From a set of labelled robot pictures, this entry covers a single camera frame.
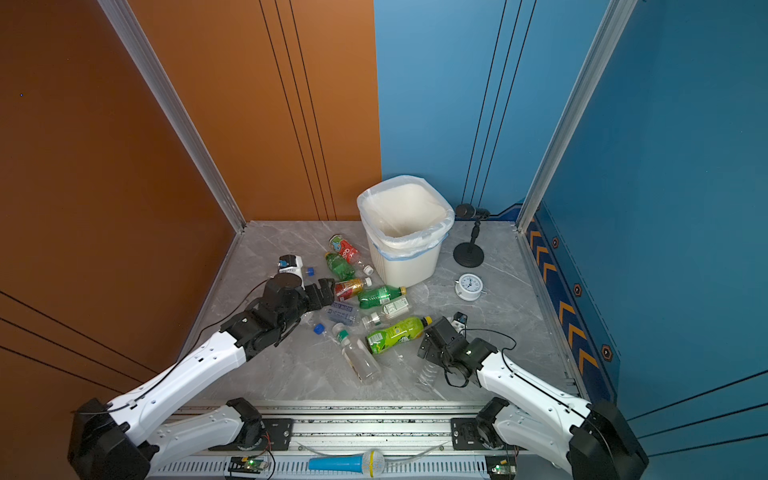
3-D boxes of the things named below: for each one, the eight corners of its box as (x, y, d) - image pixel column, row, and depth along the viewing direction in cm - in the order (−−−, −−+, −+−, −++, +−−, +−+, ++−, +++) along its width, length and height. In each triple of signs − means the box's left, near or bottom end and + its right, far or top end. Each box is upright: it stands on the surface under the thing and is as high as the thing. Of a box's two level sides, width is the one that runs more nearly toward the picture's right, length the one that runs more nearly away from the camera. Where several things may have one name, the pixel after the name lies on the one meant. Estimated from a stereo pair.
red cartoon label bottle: (329, 248, 114) (326, 238, 110) (339, 241, 117) (337, 231, 112) (365, 279, 105) (364, 270, 101) (375, 272, 107) (374, 262, 103)
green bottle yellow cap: (361, 313, 95) (360, 306, 92) (358, 300, 98) (356, 293, 95) (407, 300, 98) (407, 293, 95) (402, 287, 102) (402, 281, 98)
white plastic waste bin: (389, 308, 98) (387, 252, 75) (356, 254, 112) (347, 194, 90) (451, 278, 105) (466, 218, 83) (412, 231, 120) (417, 170, 98)
